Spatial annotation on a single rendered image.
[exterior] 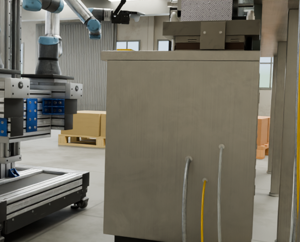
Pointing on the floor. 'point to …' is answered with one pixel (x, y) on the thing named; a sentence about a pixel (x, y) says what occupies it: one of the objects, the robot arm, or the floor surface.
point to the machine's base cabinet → (180, 149)
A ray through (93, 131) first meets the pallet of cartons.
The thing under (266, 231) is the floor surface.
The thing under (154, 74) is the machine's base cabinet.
